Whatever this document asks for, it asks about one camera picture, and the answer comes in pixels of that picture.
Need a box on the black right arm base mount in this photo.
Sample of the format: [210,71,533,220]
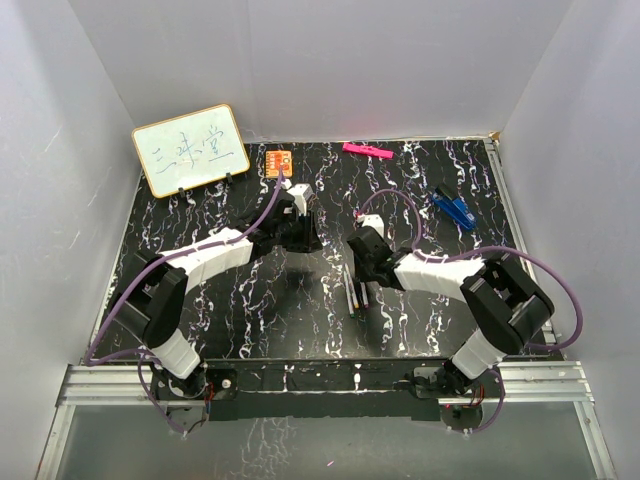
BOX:
[393,365,506,417]

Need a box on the white pen with green end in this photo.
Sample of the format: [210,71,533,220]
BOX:
[343,270,355,318]

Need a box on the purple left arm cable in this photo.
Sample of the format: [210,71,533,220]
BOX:
[83,169,289,441]

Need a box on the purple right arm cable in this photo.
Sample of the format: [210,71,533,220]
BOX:
[359,188,585,435]

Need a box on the small whiteboard with wooden frame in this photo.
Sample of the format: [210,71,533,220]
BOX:
[131,104,250,199]

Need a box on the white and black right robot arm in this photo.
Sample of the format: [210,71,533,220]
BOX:
[347,226,555,397]

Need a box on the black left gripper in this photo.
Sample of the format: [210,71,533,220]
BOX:
[273,211,322,255]

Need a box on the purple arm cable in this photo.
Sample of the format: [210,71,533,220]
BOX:
[83,169,289,441]
[359,188,585,435]

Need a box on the orange spiral notebook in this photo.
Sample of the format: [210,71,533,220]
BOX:
[265,150,293,178]

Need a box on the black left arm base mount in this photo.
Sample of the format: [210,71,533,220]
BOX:
[151,366,239,421]

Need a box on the white pen with yellow end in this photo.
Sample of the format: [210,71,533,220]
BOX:
[345,263,360,310]

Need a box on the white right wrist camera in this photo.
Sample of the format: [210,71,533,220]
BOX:
[351,214,384,241]

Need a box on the white pen with magenta end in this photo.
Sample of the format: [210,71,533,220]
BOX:
[360,283,369,309]

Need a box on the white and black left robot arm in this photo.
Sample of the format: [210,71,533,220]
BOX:
[108,184,322,399]

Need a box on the aluminium front rail frame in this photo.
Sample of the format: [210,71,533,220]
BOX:
[37,362,617,479]

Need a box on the blue stapler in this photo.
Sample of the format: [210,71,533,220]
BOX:
[432,183,476,231]

